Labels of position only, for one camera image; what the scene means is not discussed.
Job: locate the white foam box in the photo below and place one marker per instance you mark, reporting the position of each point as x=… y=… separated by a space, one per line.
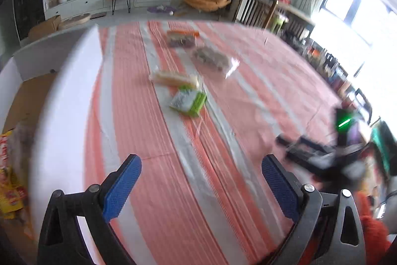
x=62 y=116

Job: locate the striped orange tablecloth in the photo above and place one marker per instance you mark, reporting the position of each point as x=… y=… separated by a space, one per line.
x=173 y=178

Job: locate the window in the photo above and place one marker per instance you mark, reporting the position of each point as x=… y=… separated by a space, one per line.
x=363 y=10

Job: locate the orange topped snack bag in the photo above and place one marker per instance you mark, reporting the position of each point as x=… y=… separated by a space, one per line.
x=181 y=36

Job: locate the clutter of small items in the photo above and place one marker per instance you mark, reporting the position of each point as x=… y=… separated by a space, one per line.
x=328 y=66

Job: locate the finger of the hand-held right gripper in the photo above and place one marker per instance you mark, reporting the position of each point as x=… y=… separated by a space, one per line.
x=307 y=156
x=290 y=140

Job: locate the long beige wafer packet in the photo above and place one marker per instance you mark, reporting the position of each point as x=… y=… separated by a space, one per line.
x=173 y=78

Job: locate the cardboard box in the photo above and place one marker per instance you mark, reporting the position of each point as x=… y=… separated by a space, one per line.
x=43 y=29

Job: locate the person's right forearm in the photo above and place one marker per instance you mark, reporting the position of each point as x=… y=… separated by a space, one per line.
x=372 y=227

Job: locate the round wooden tray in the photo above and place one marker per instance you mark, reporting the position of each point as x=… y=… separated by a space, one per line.
x=74 y=20

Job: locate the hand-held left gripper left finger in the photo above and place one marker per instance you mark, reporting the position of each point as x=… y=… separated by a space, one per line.
x=122 y=190

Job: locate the yellow green stool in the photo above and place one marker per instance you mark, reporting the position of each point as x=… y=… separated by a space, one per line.
x=278 y=23

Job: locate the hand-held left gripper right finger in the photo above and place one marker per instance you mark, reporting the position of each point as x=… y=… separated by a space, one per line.
x=280 y=190

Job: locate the dark green box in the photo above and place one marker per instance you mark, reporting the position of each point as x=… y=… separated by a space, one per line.
x=384 y=147

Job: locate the clear bag dark snacks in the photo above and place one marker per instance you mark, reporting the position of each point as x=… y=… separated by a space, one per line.
x=211 y=58

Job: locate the dark wooden table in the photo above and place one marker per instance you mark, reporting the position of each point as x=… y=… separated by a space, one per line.
x=294 y=12

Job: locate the green white snack packet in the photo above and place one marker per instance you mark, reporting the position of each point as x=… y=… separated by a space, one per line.
x=187 y=100

